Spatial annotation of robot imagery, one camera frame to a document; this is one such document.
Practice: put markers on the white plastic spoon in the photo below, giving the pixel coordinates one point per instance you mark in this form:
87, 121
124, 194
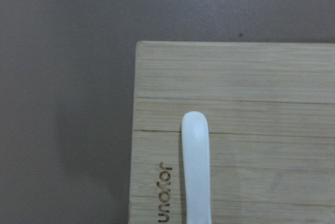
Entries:
196, 161

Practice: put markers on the wooden cutting board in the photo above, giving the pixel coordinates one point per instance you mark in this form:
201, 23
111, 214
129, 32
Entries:
270, 111

